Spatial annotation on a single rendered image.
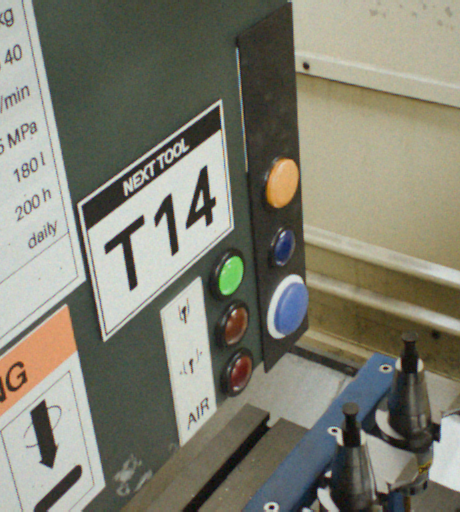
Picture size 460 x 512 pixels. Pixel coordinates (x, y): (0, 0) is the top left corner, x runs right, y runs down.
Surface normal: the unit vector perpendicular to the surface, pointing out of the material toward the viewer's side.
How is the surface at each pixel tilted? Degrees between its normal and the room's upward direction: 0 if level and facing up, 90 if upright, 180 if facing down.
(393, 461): 0
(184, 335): 90
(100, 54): 90
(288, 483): 0
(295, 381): 24
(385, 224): 90
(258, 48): 90
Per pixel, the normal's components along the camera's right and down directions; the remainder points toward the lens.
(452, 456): -0.31, -0.54
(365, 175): -0.57, 0.51
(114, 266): 0.82, 0.27
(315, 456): -0.08, -0.82
